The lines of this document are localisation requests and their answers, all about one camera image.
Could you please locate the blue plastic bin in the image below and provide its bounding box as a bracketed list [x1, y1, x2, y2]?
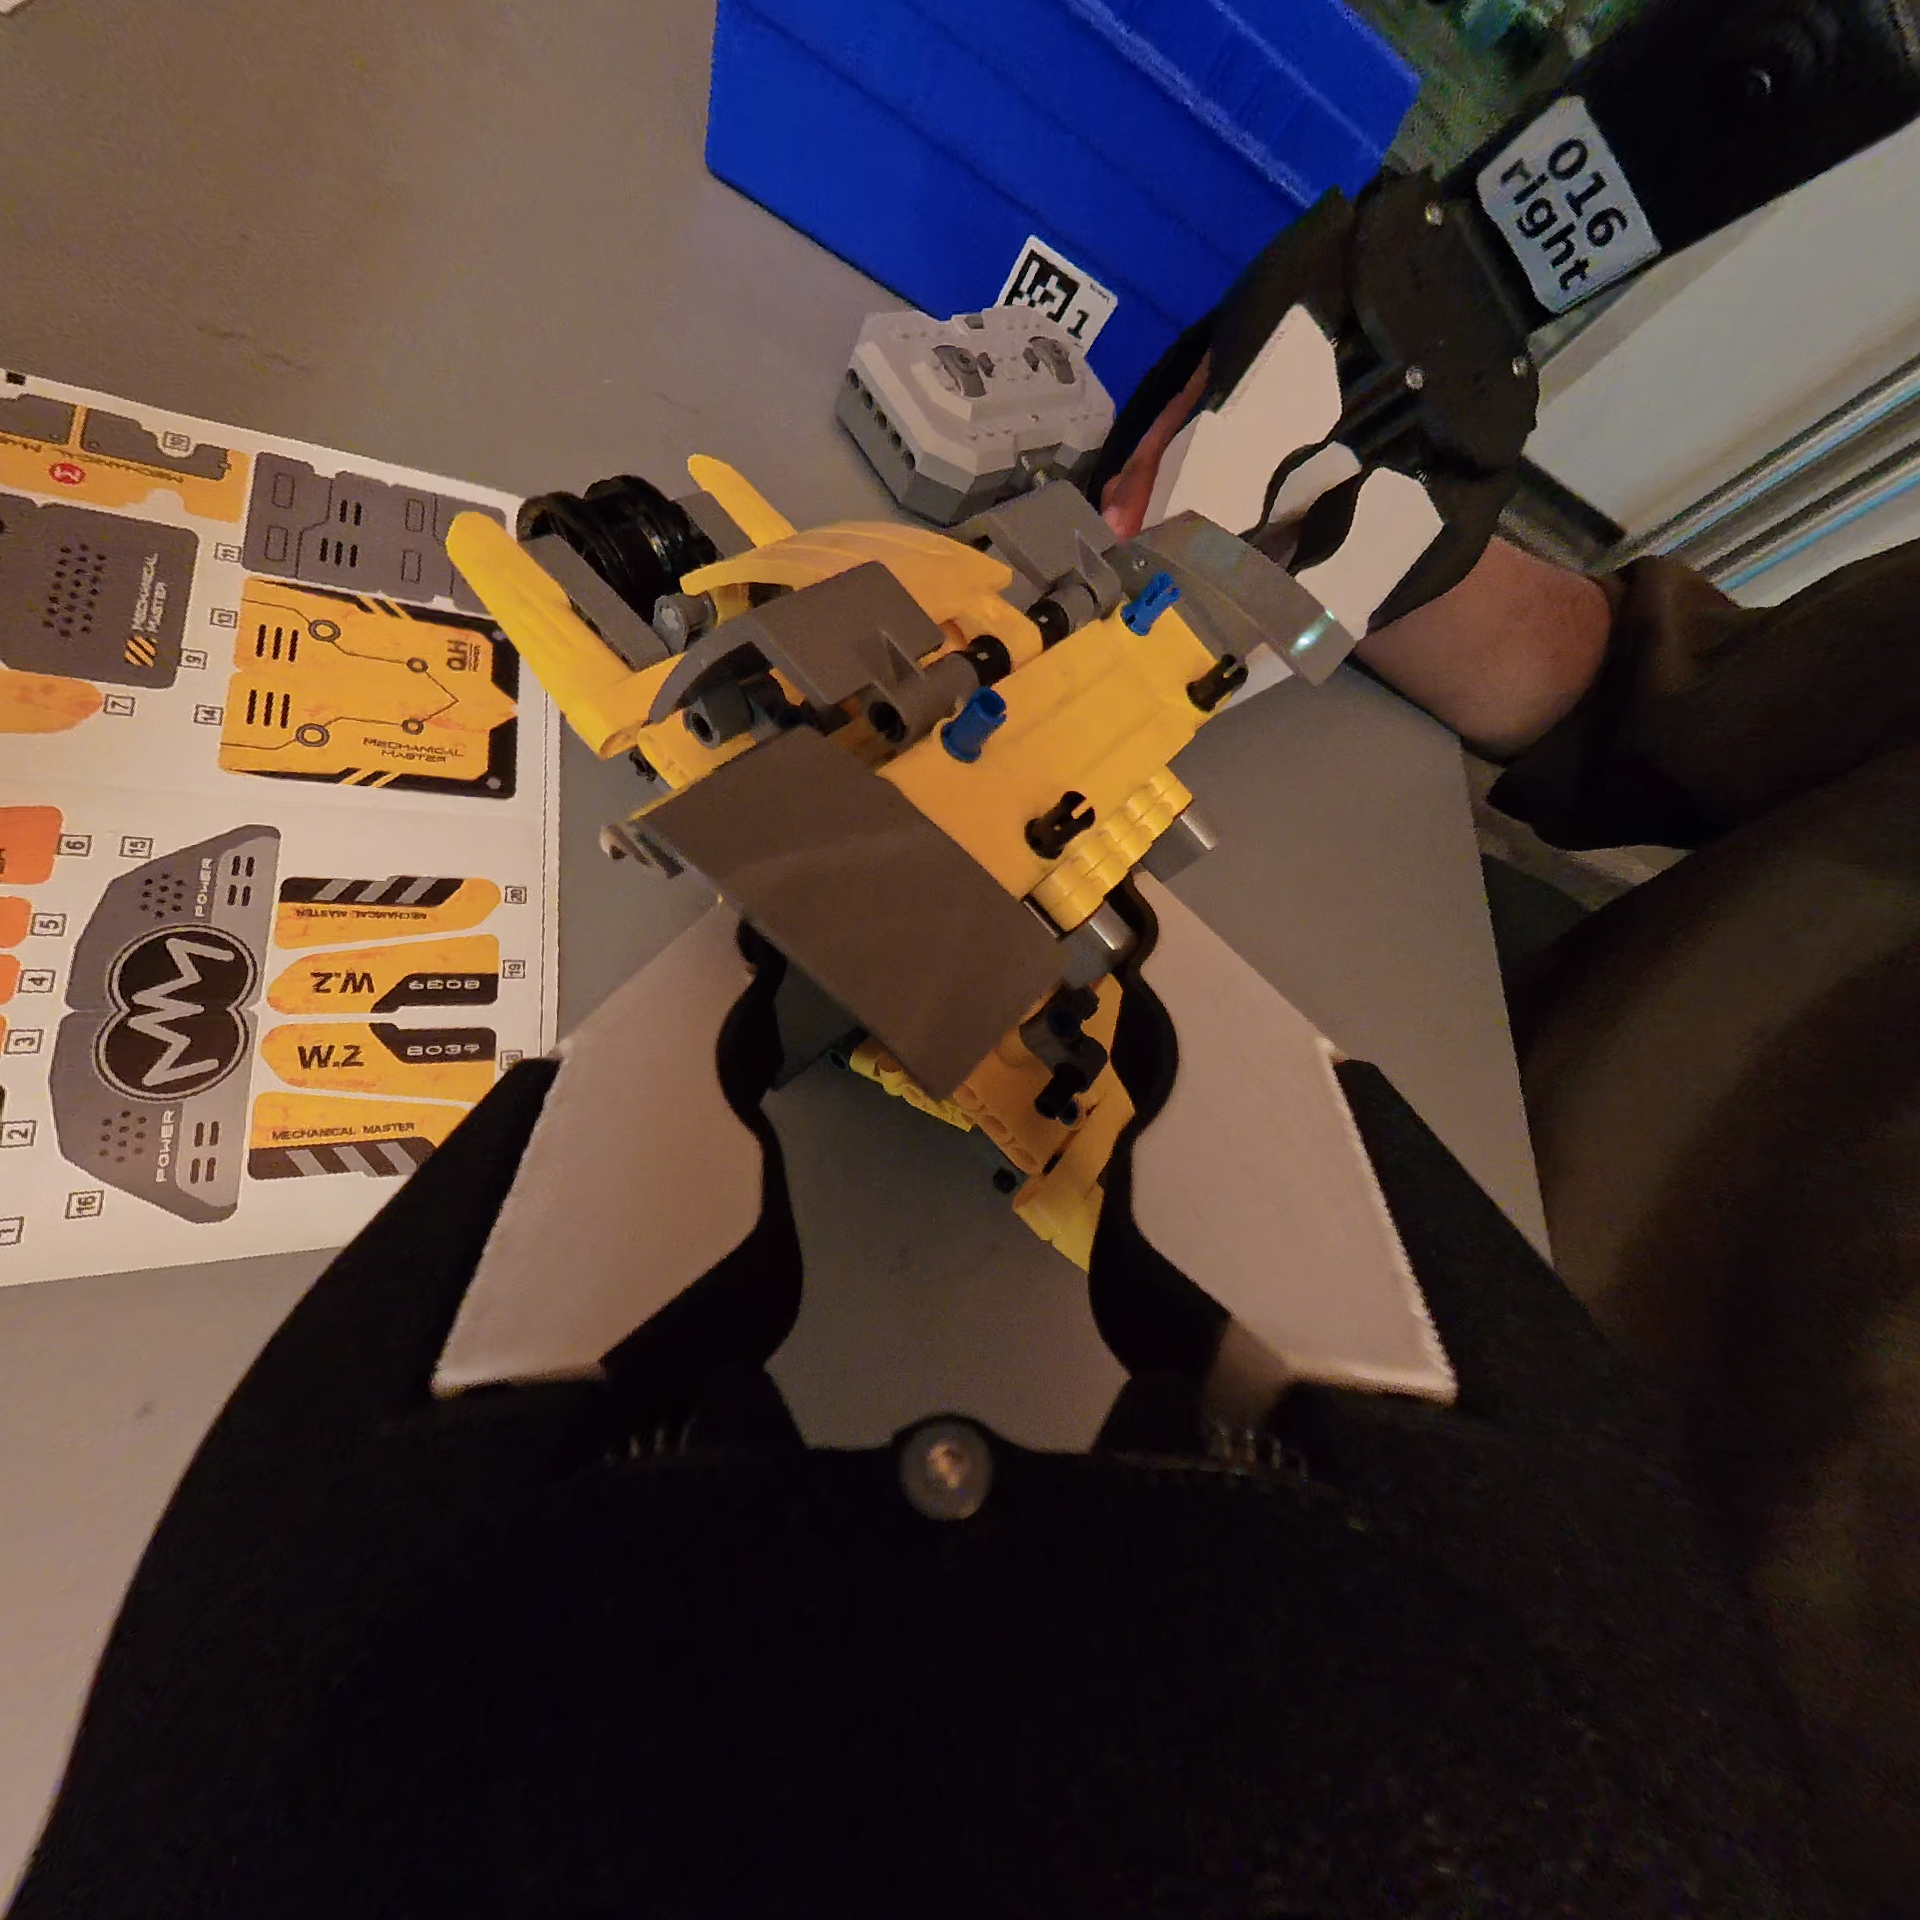
[704, 0, 1424, 400]

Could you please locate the person's right hand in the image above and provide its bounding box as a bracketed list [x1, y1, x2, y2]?
[1098, 366, 1214, 542]

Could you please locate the yellow building block vehicle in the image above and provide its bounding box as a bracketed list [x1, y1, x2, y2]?
[443, 454, 1359, 1278]

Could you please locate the person's right forearm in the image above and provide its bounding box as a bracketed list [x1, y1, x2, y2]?
[1349, 542, 1626, 762]

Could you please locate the printed sticker sheet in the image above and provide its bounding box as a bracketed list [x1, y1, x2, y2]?
[0, 366, 564, 1291]

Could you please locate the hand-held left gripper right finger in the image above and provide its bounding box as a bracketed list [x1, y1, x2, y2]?
[1081, 896, 1459, 1453]

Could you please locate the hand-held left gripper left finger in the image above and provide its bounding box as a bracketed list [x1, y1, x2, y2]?
[431, 911, 815, 1449]

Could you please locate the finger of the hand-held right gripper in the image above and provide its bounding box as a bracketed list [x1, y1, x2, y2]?
[1165, 304, 1348, 529]
[1294, 462, 1452, 635]

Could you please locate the square printed marker tag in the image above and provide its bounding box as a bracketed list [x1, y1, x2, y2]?
[996, 233, 1120, 347]

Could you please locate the grey toy battery box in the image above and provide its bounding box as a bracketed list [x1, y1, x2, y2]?
[835, 306, 1120, 522]

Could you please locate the white panel metal frame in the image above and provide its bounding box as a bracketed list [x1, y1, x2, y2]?
[1529, 111, 1920, 593]

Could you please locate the person's dark clothing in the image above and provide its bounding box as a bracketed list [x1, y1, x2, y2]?
[1492, 553, 1920, 1920]

